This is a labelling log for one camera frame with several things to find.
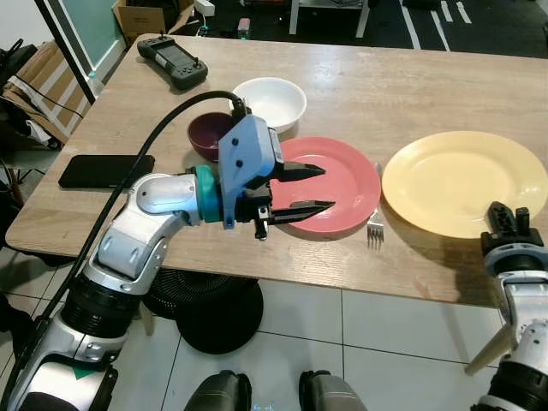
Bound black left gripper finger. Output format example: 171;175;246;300
268;200;337;228
272;161;327;183

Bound pink round plate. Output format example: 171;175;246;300
265;135;382;235

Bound yellow rimmed dinner plate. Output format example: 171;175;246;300
381;130;548;239

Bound white bowl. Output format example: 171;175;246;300
232;77;307;135

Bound silver metal fork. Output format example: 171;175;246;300
366;163;386;249

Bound small maroon bowl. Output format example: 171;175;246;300
187;111;237;162

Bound wooden table leg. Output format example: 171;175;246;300
465;321;519;376

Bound black round floor base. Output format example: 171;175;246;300
141;270;266;356

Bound black smartphone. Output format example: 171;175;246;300
58;154;157;190

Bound black handheld controller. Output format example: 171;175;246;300
137;34;209;91

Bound grey robot right leg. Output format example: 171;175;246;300
298;370;369;411

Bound grey robot leg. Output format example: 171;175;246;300
184;370;253;411
298;370;369;411

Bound grey robot left leg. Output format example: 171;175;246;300
184;370;253;411

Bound brown cardboard box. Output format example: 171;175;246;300
111;0;196;44

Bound flattened cardboard sheets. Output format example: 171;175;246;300
0;39;95;146

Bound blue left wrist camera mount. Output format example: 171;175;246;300
216;114;285;230

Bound white table frame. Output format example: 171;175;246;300
287;0;373;39

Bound teal panel with black frame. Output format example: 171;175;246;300
39;0;126;80

